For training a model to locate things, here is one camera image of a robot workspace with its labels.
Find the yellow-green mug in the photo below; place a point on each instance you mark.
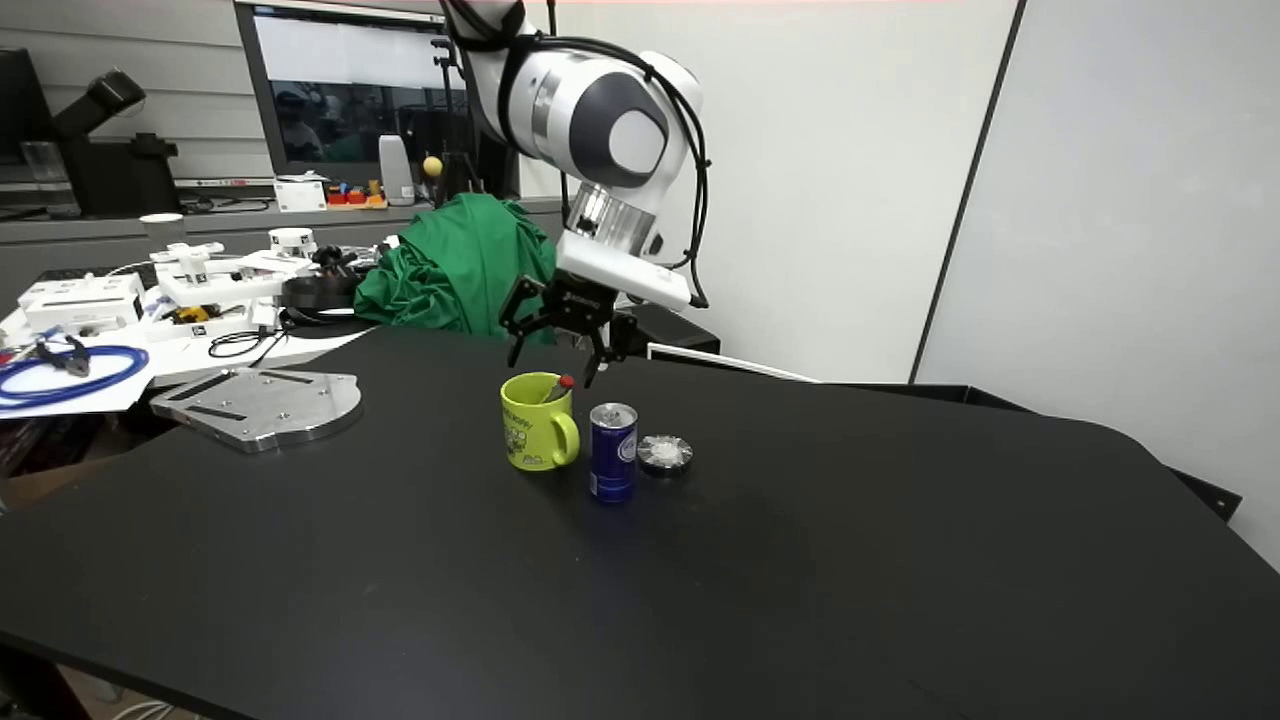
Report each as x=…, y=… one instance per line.
x=536, y=432

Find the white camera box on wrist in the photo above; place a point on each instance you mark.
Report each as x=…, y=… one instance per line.
x=616, y=271

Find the crumpled foil dish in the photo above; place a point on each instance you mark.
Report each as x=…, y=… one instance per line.
x=665, y=453

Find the black microscope device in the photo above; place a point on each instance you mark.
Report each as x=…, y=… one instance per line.
x=114, y=179

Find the white equipment assembly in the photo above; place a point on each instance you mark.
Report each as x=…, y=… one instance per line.
x=185, y=281

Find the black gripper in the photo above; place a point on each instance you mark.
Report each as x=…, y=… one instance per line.
x=571, y=307

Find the grey metal base plate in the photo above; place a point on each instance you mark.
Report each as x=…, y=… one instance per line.
x=261, y=411

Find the blue drink can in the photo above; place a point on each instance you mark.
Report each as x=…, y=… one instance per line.
x=612, y=449

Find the dark monitor screen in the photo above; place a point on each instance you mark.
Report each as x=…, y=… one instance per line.
x=335, y=81

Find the green cloth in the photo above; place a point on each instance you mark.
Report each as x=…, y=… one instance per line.
x=458, y=266

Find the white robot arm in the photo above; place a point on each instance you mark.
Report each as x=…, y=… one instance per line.
x=624, y=131

